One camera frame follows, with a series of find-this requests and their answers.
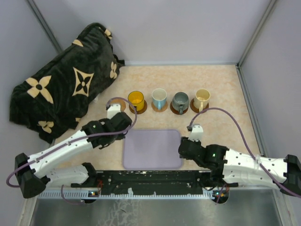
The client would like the dark brown coaster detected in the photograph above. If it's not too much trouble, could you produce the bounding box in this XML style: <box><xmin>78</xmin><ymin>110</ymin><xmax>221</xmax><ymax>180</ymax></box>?
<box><xmin>190</xmin><ymin>99</ymin><xmax>210</xmax><ymax>113</ymax></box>
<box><xmin>170</xmin><ymin>103</ymin><xmax>188</xmax><ymax>115</ymax></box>
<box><xmin>129</xmin><ymin>100</ymin><xmax>147</xmax><ymax>114</ymax></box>

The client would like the light cork coaster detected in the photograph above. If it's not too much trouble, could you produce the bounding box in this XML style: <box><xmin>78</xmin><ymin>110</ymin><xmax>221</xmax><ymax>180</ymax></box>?
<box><xmin>110</xmin><ymin>98</ymin><xmax>126</xmax><ymax>112</ymax></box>
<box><xmin>151</xmin><ymin>101</ymin><xmax>168</xmax><ymax>113</ymax></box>

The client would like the yellow translucent mug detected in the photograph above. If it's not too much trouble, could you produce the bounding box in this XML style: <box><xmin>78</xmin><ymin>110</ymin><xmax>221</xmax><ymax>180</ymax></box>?
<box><xmin>128</xmin><ymin>91</ymin><xmax>144</xmax><ymax>111</ymax></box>

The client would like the white mug blue handle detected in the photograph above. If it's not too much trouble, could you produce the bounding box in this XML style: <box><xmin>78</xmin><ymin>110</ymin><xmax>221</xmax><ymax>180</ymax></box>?
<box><xmin>152</xmin><ymin>88</ymin><xmax>167</xmax><ymax>111</ymax></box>

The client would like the dark brown coaster top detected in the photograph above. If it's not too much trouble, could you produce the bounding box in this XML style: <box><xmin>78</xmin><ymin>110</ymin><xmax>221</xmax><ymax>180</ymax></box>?
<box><xmin>170</xmin><ymin>103</ymin><xmax>188</xmax><ymax>115</ymax></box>

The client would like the grey green mug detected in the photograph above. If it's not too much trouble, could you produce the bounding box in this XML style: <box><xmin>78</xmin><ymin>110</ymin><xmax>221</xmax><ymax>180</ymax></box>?
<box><xmin>171</xmin><ymin>92</ymin><xmax>189</xmax><ymax>115</ymax></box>

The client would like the cream yellow mug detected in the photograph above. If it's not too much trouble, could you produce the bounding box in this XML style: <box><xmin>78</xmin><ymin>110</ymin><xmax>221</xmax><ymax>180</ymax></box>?
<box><xmin>193</xmin><ymin>89</ymin><xmax>210</xmax><ymax>112</ymax></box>

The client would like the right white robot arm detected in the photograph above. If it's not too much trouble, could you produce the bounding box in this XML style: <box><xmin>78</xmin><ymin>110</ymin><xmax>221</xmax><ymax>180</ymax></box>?
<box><xmin>178</xmin><ymin>137</ymin><xmax>301</xmax><ymax>197</ymax></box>

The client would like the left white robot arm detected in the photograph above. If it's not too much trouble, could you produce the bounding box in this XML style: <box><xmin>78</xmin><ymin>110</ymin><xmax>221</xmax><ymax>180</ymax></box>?
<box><xmin>15</xmin><ymin>112</ymin><xmax>134</xmax><ymax>199</ymax></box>

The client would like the lavender plastic tray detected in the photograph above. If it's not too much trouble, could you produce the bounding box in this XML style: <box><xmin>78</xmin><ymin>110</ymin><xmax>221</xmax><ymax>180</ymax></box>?
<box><xmin>123</xmin><ymin>129</ymin><xmax>183</xmax><ymax>170</ymax></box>

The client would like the black floral plush blanket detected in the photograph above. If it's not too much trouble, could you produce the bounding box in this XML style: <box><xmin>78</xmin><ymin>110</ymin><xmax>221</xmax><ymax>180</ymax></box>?
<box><xmin>9</xmin><ymin>23</ymin><xmax>125</xmax><ymax>143</ymax></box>

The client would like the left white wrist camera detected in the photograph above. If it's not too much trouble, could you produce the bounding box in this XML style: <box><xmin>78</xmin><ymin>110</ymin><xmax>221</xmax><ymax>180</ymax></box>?
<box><xmin>107</xmin><ymin>105</ymin><xmax>121</xmax><ymax>119</ymax></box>

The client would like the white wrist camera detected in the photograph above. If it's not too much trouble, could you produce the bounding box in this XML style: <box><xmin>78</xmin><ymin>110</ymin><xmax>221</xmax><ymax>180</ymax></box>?
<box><xmin>187</xmin><ymin>124</ymin><xmax>204</xmax><ymax>142</ymax></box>
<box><xmin>107</xmin><ymin>105</ymin><xmax>121</xmax><ymax>119</ymax></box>

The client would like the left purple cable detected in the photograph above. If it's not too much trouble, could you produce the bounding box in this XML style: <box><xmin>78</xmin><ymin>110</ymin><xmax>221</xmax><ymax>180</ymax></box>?
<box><xmin>6</xmin><ymin>97</ymin><xmax>138</xmax><ymax>205</ymax></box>

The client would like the purple cable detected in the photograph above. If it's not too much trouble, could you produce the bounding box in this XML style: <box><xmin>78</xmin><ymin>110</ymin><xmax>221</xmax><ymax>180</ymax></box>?
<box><xmin>6</xmin><ymin>97</ymin><xmax>138</xmax><ymax>205</ymax></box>
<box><xmin>187</xmin><ymin>107</ymin><xmax>301</xmax><ymax>204</ymax></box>

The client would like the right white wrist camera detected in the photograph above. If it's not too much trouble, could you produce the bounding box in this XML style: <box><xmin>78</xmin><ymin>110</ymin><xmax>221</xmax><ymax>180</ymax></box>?
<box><xmin>187</xmin><ymin>124</ymin><xmax>204</xmax><ymax>142</ymax></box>

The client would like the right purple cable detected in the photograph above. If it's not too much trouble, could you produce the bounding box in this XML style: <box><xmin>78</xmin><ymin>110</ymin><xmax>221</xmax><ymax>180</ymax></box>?
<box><xmin>187</xmin><ymin>107</ymin><xmax>301</xmax><ymax>204</ymax></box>

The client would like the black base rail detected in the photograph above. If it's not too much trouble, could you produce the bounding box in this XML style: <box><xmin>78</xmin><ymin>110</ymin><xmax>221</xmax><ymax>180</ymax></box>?
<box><xmin>71</xmin><ymin>170</ymin><xmax>226</xmax><ymax>195</ymax></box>

